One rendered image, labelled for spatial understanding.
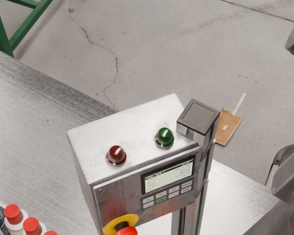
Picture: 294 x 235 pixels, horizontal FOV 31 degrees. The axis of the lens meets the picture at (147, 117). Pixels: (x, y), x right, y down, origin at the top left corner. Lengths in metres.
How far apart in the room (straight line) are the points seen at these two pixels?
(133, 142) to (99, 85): 1.95
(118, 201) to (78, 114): 0.82
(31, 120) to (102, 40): 1.36
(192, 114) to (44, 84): 0.96
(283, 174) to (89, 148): 0.27
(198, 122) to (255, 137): 1.80
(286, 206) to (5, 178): 1.00
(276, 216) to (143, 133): 0.22
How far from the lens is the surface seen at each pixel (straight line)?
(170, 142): 0.72
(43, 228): 1.16
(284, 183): 0.57
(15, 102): 1.61
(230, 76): 2.70
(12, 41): 2.66
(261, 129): 2.54
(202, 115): 0.72
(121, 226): 0.82
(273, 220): 0.63
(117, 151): 0.69
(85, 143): 0.73
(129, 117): 0.75
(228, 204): 1.40
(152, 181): 0.74
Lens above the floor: 2.09
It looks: 56 degrees down
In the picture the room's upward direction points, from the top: 2 degrees counter-clockwise
